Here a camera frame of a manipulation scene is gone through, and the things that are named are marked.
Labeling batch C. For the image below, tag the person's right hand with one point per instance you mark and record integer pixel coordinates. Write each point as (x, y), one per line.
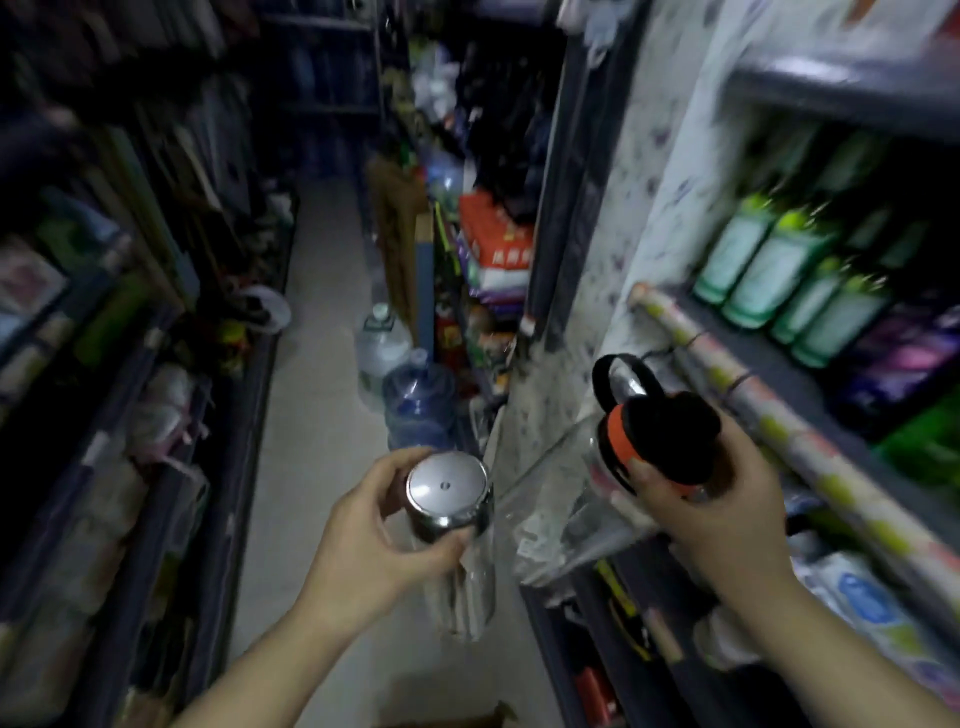
(720, 525)

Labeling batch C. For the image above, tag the person's left hand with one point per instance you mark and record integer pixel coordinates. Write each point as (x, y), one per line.
(360, 555)

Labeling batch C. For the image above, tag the glass bottle orange lid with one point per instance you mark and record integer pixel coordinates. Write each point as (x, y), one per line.
(660, 435)

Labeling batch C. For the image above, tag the clear glass bottle silver lid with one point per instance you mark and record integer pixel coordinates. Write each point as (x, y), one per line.
(448, 487)

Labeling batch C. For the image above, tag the brown cardboard box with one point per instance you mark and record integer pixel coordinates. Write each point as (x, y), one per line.
(480, 716)

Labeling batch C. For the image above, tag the person's left forearm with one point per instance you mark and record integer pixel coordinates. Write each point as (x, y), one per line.
(277, 675)

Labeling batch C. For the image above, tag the person's right forearm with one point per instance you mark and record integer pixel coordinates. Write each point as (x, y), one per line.
(825, 660)

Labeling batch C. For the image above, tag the dark tissue goods shelf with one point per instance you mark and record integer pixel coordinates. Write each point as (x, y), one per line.
(217, 525)

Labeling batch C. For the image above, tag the blue water jug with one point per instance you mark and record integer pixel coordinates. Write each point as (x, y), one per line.
(420, 405)

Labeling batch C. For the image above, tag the clear water jug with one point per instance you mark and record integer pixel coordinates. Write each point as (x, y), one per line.
(379, 352)

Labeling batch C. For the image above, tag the household goods shelf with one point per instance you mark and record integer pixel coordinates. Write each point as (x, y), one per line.
(559, 225)

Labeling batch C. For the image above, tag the patterned paper roll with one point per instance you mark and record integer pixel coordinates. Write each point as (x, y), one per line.
(787, 427)

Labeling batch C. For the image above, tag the yellow black packaged item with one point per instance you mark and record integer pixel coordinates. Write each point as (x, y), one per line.
(615, 592)

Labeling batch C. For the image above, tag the white blue printed roll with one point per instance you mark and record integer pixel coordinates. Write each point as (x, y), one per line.
(862, 600)

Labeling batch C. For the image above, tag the red ribbon roll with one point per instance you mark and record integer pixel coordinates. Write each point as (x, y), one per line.
(596, 694)

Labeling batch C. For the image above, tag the lime green bottle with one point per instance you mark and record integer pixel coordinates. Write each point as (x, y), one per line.
(922, 442)

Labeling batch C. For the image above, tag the purple bottle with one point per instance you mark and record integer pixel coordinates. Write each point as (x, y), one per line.
(900, 360)

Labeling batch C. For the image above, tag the white plastic bag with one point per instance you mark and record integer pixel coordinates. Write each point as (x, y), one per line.
(270, 307)

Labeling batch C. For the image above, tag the tall brown carton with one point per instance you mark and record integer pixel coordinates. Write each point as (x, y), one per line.
(394, 240)

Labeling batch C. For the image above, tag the red tissue pack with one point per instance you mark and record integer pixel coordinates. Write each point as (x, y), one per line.
(495, 232)

